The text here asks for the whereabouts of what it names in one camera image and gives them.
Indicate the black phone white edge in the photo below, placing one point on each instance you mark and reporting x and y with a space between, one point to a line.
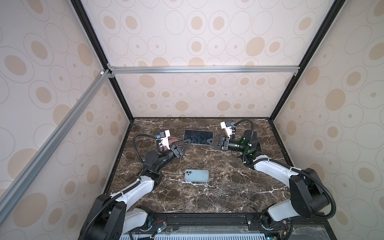
198 137

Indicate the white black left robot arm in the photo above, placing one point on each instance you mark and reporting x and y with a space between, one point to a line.
111 216

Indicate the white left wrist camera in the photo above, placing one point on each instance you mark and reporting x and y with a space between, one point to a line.
163 139

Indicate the light blue phone case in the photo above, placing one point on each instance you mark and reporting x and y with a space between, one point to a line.
200 176

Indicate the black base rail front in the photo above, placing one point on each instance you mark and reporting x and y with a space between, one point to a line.
229 226

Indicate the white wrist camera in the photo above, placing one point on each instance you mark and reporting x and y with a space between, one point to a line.
163 139
229 128

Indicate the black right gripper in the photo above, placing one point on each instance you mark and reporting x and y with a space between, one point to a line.
224 143

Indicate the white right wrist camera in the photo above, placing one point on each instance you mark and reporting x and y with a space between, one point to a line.
229 128

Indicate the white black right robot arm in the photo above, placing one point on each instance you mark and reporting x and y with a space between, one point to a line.
308 195

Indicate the black corner frame post right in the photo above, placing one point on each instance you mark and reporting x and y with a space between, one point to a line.
319 37

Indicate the aluminium rail left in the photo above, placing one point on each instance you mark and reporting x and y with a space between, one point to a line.
34 167

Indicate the black corner frame post left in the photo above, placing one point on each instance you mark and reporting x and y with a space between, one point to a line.
97 47

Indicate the black corner frame post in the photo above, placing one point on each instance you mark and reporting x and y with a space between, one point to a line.
97 47
319 37

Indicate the aluminium rail back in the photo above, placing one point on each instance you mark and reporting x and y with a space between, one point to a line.
205 69

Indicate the pink phone case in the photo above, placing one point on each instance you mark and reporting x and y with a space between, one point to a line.
173 140

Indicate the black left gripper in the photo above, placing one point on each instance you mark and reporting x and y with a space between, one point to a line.
179 154

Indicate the aluminium rail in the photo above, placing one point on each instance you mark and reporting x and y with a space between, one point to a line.
34 167
205 69

